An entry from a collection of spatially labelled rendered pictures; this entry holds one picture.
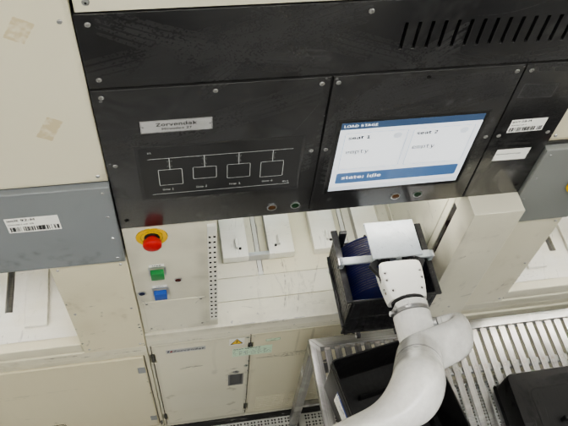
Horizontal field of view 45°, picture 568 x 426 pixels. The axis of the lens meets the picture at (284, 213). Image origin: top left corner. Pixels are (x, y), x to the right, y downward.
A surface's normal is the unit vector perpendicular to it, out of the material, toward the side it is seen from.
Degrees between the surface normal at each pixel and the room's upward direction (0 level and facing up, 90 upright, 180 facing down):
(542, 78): 90
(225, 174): 90
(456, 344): 33
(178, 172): 90
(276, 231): 0
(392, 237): 1
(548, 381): 0
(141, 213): 90
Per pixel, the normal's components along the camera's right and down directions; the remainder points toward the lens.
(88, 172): 0.16, 0.82
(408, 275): 0.10, -0.60
